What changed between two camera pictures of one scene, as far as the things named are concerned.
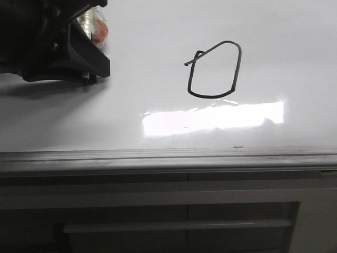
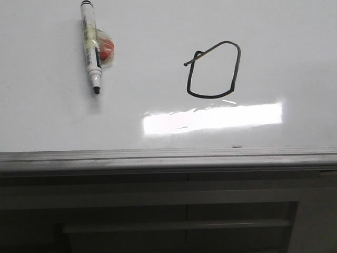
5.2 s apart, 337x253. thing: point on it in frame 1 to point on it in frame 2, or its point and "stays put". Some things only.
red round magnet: [100, 31] to [106, 48]
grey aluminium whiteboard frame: [210, 160] stays put
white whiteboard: [190, 74] stays put
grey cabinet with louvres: [261, 213] stays put
